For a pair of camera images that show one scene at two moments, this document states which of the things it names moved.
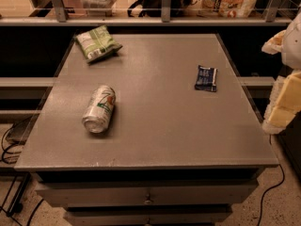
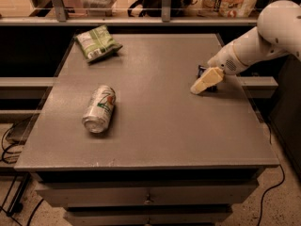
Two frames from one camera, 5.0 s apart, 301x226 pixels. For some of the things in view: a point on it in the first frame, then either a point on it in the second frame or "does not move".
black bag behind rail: x=151 y=1 does not move
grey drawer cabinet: x=170 y=154 does not move
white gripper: x=293 y=47 to x=225 y=61
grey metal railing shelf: x=270 y=18 does not move
